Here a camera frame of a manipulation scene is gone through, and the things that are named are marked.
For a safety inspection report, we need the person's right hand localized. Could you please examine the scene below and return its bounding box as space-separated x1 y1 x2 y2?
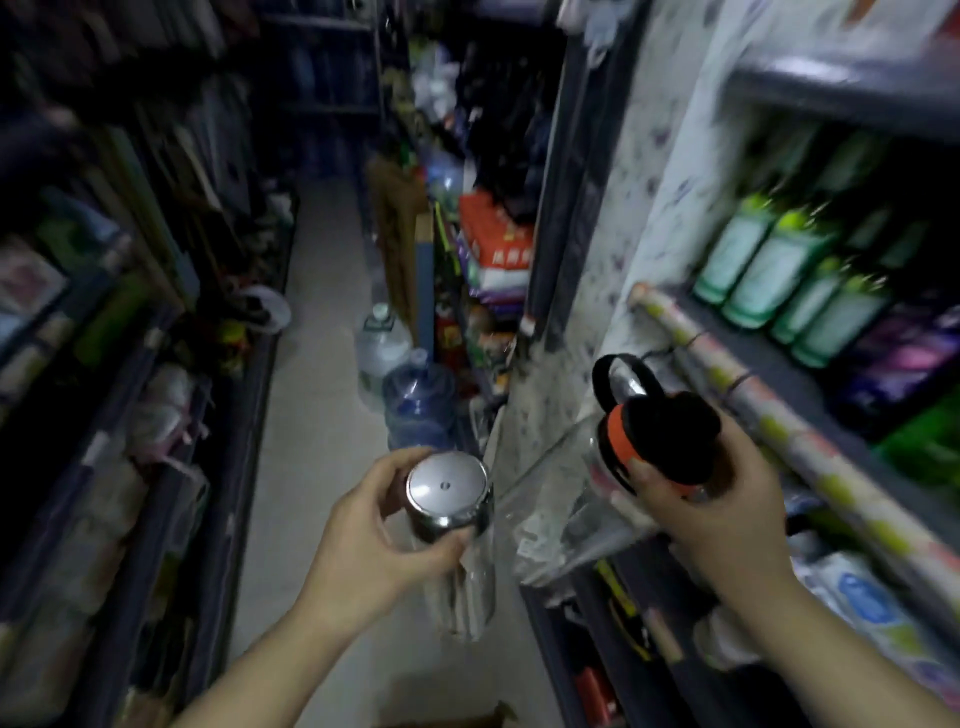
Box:
626 408 789 609

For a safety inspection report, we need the person's left hand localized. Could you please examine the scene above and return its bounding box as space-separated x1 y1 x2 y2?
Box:
296 447 481 639

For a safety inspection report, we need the glass bottle orange lid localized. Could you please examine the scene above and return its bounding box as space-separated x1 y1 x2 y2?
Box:
494 352 725 590

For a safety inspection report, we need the clear glass bottle silver lid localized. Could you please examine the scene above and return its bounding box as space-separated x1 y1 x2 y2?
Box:
404 449 500 645

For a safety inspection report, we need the brown cardboard box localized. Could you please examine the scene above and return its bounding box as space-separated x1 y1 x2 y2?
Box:
378 701 519 728

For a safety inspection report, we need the person's left forearm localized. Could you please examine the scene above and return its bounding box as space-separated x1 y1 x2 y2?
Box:
168 599 391 728

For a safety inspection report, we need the person's right forearm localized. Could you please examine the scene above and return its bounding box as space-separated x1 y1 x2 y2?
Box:
719 577 960 728

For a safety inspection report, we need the dark tissue goods shelf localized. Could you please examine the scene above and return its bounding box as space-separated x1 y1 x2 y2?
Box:
0 0 301 728

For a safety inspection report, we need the blue water jug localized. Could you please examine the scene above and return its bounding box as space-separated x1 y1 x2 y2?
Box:
382 348 459 454

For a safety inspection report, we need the clear water jug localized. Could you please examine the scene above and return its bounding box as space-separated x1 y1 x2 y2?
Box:
353 302 415 414

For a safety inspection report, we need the household goods shelf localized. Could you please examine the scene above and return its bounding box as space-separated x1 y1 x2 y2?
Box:
374 0 601 421

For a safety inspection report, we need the patterned paper roll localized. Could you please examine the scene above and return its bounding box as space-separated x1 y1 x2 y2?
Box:
628 283 960 609

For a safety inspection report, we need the yellow black packaged item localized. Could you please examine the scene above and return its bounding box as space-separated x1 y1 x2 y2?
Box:
594 558 654 665

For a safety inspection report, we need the white blue printed roll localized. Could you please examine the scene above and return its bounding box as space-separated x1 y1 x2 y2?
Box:
794 551 960 706

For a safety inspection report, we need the red ribbon roll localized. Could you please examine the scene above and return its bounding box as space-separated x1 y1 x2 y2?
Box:
575 665 622 725

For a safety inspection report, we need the lime green bottle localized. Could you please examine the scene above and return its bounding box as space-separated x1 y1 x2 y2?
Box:
873 389 960 489

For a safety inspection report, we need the purple bottle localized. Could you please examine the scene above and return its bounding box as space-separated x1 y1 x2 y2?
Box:
824 307 960 421

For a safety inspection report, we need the white plastic bag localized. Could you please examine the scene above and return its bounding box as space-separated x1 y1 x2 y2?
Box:
239 283 292 335

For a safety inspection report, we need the tall brown carton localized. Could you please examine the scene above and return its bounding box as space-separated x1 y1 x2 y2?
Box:
365 153 430 339

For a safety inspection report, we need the red tissue pack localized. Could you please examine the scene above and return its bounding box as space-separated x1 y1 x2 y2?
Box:
457 191 535 273

